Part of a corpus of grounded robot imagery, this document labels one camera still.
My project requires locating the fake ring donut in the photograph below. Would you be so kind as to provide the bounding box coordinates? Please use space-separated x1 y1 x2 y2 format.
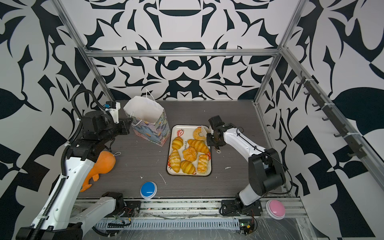
193 126 207 141

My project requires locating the floral paper gift bag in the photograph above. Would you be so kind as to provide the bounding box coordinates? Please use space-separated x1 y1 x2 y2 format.
124 90 171 147

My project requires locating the small fake croissant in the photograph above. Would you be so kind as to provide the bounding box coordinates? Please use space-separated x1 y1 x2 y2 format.
171 137 184 150

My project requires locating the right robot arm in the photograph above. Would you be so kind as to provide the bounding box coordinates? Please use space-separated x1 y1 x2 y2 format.
207 116 286 207

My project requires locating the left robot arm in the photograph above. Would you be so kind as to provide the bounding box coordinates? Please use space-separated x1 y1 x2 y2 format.
16 111 133 240

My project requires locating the long fake croissant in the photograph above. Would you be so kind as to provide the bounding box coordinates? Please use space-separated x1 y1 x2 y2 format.
187 139 210 155

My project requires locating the fake twisted bread roll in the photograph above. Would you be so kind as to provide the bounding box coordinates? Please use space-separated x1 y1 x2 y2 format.
197 154 209 174

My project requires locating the fake croissant bottom middle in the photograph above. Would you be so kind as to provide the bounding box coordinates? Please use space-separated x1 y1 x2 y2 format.
180 161 197 175

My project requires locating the fake croissant lower left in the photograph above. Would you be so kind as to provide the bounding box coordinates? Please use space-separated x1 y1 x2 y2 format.
169 150 181 173

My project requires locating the white strawberry tray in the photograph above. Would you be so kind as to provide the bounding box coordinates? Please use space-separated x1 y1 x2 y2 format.
167 125 212 177

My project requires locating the orange plush toy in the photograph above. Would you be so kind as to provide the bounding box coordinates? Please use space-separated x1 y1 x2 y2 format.
80 151 116 193

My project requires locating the blue push button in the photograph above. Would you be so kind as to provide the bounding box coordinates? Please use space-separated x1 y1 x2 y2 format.
140 182 158 200

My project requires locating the pink push button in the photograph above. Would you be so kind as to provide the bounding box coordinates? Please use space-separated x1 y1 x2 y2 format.
266 200 286 220

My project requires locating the small green-lit circuit board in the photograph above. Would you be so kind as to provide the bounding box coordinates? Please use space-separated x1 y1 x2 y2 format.
239 219 258 236

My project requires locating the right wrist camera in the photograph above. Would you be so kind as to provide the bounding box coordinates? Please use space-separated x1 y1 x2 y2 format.
209 116 225 131

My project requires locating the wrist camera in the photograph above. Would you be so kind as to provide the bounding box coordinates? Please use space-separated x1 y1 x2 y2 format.
104 101 121 124
209 116 225 131

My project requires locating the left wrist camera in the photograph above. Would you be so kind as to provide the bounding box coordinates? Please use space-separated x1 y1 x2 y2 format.
104 101 121 124

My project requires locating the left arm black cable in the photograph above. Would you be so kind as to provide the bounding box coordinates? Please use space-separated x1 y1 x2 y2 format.
70 88 106 121

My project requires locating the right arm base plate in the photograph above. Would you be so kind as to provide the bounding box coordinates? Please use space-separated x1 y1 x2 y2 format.
219 199 263 217

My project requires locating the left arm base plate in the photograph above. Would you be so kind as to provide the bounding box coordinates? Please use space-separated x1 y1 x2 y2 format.
119 201 141 218

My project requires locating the white slotted cable duct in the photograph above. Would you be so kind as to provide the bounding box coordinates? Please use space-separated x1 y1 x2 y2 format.
96 219 241 231

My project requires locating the black wall hook rack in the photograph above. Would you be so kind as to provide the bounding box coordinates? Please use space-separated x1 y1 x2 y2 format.
297 71 368 159

